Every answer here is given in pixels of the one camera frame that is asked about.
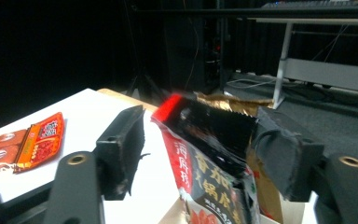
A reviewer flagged gold seasoning packet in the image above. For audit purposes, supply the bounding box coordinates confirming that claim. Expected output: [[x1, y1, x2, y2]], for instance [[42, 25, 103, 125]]
[[195, 91, 285, 224]]

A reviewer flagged black and red seasoning packet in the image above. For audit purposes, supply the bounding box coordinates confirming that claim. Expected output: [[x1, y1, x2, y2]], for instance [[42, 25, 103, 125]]
[[150, 92, 262, 224]]

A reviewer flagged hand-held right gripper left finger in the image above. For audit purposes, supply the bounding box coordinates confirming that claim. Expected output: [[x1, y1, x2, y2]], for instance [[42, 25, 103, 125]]
[[94, 105, 147, 202]]

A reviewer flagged clear orange sauce packet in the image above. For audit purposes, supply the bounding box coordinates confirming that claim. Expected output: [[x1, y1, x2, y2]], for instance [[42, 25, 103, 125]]
[[0, 129, 30, 182]]

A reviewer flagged black equipment rack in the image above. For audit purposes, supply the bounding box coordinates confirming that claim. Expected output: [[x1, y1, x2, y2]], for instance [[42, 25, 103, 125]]
[[163, 0, 232, 93]]

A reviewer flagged white floor cable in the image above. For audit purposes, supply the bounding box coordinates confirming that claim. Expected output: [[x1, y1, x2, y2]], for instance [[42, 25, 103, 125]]
[[226, 77, 278, 91]]

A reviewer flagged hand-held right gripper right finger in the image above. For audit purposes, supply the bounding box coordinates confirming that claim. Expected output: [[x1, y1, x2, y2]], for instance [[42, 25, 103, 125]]
[[250, 106, 324, 203]]

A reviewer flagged white metal desk frame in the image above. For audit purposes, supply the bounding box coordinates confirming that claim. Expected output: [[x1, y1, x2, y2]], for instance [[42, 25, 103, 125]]
[[255, 17, 358, 110]]

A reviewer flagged orange-red seasoning packet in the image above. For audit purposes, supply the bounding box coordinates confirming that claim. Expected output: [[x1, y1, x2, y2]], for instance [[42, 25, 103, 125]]
[[13, 111, 66, 175]]

